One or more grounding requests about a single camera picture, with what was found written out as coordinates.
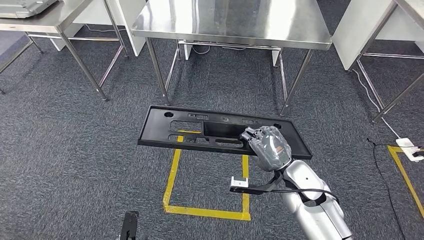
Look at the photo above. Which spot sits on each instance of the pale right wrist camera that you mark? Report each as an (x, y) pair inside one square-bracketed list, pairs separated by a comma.
[(239, 182)]

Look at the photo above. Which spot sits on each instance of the yellow floor tape outline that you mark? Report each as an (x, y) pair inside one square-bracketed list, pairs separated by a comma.
[(402, 172), (205, 212)]

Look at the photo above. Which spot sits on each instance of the black plastic plate bracket part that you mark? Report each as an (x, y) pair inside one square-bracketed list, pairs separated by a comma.
[(159, 132)]

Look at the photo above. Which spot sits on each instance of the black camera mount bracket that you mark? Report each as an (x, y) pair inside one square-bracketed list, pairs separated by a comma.
[(251, 191)]

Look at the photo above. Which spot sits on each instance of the stainless steel workbench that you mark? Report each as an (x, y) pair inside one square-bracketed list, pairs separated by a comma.
[(232, 20)]

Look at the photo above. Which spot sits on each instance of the black robot left foot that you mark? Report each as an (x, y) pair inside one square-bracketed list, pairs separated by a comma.
[(130, 225)]

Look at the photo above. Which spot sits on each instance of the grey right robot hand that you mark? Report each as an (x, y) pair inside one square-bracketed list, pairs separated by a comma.
[(271, 149)]

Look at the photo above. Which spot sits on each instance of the grey metal plate part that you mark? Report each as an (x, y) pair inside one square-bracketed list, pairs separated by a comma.
[(23, 8)]

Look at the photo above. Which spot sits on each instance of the white power strip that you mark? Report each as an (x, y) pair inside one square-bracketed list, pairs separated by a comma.
[(409, 149)]

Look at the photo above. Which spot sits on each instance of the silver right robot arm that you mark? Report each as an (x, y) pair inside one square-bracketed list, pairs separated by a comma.
[(314, 218)]

